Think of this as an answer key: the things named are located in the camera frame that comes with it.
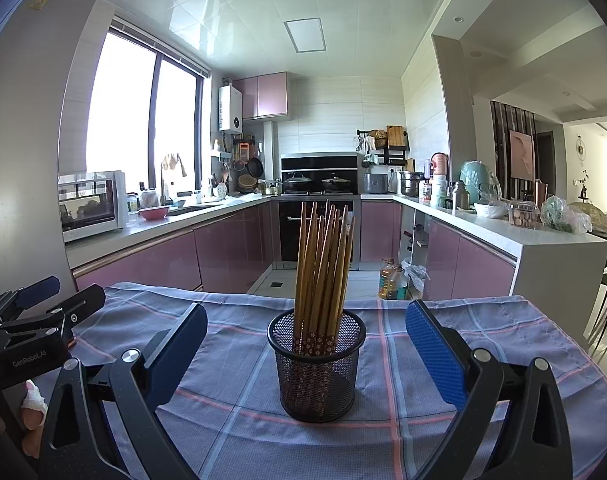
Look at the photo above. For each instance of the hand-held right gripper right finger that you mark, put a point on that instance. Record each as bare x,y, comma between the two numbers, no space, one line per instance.
433,355

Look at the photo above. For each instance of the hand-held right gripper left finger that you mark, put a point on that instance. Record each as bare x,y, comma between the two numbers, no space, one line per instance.
181,345

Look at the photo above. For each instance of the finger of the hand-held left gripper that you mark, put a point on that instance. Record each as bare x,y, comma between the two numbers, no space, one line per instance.
33,292
81,307

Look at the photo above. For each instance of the black mesh utensil holder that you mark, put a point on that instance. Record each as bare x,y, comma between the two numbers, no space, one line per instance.
316,390

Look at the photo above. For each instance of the bundle of bamboo chopsticks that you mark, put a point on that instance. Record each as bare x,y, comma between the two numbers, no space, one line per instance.
308,270

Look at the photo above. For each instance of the person's left hand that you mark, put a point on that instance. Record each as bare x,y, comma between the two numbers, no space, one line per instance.
33,405

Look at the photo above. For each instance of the clear plastic bag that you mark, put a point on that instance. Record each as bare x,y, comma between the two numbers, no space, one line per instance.
416,277

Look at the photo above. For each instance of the pink base cabinet run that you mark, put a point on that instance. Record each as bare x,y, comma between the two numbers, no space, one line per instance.
183,255
463,260

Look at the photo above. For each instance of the blue plaid tablecloth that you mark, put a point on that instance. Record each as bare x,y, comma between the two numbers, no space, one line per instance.
383,435

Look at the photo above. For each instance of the white microwave oven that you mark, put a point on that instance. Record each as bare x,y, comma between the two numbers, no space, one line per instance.
91,207

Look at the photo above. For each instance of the pink bowl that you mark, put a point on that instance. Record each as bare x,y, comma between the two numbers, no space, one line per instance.
154,213

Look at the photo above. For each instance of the grey refrigerator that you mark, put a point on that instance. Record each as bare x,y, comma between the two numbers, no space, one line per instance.
28,160

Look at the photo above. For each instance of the white bowl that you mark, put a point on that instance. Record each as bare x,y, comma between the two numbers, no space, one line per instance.
490,210

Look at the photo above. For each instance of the white polka dot jar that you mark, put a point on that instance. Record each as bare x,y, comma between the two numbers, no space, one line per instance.
221,190

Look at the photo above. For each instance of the stainless steel thermos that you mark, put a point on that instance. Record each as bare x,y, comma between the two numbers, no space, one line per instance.
460,195

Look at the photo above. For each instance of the white canister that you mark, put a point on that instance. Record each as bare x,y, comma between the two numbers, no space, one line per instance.
440,192

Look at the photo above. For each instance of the clear plastic container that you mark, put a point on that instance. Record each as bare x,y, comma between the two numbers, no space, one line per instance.
523,216

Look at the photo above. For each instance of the stainless steel pot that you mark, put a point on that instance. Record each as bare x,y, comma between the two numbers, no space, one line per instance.
412,183

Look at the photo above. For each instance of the woven bamboo basket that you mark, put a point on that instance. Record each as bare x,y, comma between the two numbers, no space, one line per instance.
247,183

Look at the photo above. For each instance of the mint green appliance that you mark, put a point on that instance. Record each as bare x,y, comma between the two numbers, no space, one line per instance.
478,180

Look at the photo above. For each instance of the pink kettle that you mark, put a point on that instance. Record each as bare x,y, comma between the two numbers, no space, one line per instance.
439,164

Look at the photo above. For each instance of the plastic bag of greens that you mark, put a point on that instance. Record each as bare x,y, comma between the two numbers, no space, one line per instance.
566,216

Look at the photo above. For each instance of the hanging black frying pan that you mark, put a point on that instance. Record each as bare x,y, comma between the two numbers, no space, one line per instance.
255,167

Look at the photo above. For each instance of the black wok with lid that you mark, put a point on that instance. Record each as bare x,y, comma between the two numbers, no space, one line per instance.
336,184
296,183

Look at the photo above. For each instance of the kitchen window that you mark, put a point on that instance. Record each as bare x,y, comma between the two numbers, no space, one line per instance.
123,110

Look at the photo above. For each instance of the wooden cutting board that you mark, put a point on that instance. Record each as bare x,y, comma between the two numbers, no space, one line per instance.
397,137

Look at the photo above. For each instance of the black integrated stove with oven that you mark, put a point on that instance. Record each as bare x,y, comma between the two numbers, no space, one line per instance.
318,162

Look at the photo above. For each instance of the white water heater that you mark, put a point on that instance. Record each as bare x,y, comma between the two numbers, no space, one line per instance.
230,110

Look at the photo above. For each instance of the dark slatted room divider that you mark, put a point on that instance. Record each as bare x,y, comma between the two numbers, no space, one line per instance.
499,120

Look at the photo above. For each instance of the pink upper cabinet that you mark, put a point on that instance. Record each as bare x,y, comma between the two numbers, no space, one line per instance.
263,96

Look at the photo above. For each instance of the ceiling light panel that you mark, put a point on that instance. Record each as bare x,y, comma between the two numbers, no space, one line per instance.
306,35

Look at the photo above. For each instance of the black wall rack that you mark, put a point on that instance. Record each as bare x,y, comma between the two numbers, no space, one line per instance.
381,155

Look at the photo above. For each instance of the pink wall picture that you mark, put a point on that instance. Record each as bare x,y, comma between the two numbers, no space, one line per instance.
521,155

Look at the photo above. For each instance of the wall clock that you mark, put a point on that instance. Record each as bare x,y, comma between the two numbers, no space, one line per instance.
581,150

